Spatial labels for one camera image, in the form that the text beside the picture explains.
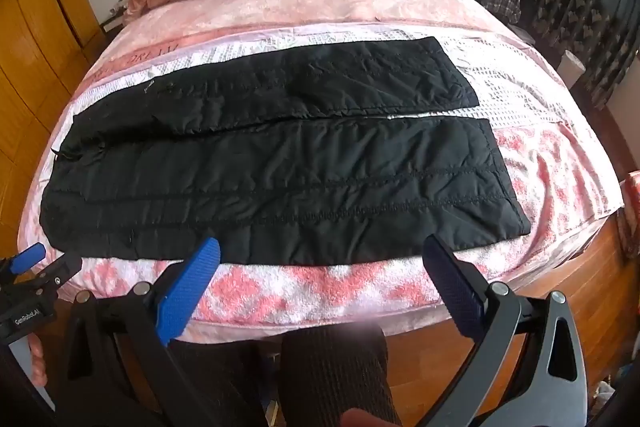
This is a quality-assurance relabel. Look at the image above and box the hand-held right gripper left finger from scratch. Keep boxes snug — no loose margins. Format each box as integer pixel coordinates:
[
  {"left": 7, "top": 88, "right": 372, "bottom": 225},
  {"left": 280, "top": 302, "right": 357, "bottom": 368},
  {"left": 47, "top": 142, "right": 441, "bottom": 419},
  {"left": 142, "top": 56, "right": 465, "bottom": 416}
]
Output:
[{"left": 55, "top": 236, "right": 222, "bottom": 427}]

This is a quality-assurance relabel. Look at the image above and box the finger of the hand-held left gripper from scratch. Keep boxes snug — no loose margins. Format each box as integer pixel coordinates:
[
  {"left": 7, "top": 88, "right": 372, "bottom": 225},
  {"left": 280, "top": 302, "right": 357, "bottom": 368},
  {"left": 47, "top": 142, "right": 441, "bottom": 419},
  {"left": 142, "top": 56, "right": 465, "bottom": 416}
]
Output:
[
  {"left": 0, "top": 243, "right": 46, "bottom": 282},
  {"left": 0, "top": 255, "right": 83, "bottom": 308}
]

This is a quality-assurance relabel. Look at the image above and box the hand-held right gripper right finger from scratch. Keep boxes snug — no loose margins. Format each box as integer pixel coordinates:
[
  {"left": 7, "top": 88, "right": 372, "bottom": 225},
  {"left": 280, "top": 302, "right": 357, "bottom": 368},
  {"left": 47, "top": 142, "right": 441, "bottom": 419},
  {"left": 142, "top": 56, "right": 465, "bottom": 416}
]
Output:
[{"left": 423, "top": 234, "right": 589, "bottom": 427}]

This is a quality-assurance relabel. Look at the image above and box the black jacket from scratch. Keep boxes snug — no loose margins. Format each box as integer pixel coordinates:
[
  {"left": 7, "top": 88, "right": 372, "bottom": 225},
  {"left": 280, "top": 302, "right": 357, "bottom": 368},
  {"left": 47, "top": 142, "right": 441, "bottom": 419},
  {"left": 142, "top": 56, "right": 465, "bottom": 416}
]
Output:
[{"left": 39, "top": 36, "right": 532, "bottom": 267}]

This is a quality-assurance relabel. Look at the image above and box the person's left hand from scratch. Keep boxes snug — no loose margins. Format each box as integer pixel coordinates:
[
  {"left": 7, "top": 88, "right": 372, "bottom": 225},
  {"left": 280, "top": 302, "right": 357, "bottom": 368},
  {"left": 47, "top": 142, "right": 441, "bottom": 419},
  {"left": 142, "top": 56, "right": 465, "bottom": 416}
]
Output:
[{"left": 27, "top": 336, "right": 49, "bottom": 390}]

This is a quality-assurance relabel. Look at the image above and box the person's left leg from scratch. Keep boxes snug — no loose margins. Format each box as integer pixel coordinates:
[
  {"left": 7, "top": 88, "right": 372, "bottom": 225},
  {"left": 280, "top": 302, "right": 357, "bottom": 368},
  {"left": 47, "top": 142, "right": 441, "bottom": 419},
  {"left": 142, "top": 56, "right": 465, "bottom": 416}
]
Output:
[{"left": 172, "top": 339, "right": 273, "bottom": 427}]

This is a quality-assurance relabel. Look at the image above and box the person's leg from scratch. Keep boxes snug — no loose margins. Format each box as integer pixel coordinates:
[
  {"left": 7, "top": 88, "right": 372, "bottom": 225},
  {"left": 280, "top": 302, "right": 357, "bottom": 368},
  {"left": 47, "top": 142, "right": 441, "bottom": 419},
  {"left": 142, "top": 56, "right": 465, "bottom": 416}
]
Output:
[
  {"left": 172, "top": 339, "right": 273, "bottom": 427},
  {"left": 279, "top": 324, "right": 402, "bottom": 427}
]

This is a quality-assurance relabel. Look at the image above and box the person's right leg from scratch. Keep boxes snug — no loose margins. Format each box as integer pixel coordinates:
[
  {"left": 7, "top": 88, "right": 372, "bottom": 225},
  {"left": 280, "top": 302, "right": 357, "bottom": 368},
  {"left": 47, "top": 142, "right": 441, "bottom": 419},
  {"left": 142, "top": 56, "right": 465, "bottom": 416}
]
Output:
[{"left": 279, "top": 324, "right": 402, "bottom": 427}]

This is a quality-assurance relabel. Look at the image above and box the wooden wardrobe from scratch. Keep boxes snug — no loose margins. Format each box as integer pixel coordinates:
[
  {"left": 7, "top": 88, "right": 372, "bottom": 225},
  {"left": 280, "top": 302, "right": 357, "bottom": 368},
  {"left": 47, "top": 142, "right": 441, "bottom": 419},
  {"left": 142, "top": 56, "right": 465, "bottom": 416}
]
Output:
[{"left": 0, "top": 0, "right": 108, "bottom": 218}]

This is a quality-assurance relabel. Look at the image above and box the dark nightstand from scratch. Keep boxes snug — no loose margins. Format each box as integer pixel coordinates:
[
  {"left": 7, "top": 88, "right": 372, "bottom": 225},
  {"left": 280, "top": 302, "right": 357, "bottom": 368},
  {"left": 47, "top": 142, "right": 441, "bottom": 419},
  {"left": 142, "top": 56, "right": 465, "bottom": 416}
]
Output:
[{"left": 100, "top": 4, "right": 133, "bottom": 38}]

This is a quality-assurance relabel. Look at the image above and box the white cylinder bin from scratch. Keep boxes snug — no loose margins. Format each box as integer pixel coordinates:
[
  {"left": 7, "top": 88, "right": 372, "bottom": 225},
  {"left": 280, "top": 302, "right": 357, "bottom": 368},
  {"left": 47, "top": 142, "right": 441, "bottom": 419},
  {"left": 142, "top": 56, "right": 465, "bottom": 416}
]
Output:
[{"left": 557, "top": 49, "right": 586, "bottom": 85}]

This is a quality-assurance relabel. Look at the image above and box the plaid cloth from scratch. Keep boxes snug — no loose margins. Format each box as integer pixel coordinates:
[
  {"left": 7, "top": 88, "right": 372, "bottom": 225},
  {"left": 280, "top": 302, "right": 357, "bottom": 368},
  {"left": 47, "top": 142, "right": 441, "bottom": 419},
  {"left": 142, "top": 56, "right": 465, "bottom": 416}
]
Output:
[{"left": 482, "top": 0, "right": 523, "bottom": 25}]

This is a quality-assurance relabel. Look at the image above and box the pink patterned bed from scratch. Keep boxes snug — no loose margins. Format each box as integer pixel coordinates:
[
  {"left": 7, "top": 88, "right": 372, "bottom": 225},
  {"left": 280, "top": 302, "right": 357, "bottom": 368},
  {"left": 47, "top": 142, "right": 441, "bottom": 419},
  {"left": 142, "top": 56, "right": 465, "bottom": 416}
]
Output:
[{"left": 47, "top": 0, "right": 628, "bottom": 343}]

